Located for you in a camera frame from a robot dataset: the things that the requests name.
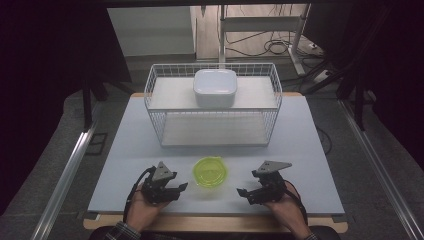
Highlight white metal desk frame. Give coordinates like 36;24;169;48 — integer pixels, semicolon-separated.
217;3;312;76

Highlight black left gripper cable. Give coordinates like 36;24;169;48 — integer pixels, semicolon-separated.
122;165;157;224

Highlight black floor plate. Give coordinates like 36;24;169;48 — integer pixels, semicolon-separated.
84;132;109;156

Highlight white wire shelf rack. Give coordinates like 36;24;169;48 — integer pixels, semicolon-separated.
143;62;284;148

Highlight black floor cables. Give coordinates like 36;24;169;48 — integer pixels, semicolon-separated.
224;30;323;58

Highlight black metal stand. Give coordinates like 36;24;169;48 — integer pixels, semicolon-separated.
299;6;393;132
81;74;135;132

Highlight white cabinet panel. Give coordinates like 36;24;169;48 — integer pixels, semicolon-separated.
106;6;196;58

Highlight thin black cable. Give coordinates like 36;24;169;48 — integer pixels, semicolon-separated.
315;125;334;156

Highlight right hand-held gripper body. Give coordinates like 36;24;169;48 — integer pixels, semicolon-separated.
251;160;294;205

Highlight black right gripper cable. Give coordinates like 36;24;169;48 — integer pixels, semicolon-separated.
283;179;310;227

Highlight green translucent bowl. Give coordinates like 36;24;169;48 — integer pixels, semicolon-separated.
192;156;229;189

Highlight aluminium rail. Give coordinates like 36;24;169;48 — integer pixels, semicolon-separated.
337;99;424;240
29;121;98;240

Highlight person's right hand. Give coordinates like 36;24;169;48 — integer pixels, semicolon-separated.
264;181;314;240

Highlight white square bowl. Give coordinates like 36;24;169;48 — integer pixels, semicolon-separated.
192;68;239;109

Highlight white power strip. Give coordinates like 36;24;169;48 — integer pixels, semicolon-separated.
312;69;332;85

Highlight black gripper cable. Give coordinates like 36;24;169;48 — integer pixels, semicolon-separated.
283;179;310;227
122;165;157;224

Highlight person's left hand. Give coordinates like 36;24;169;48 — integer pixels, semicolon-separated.
125;182;169;233

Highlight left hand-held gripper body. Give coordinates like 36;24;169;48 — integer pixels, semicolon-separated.
141;161;178;205

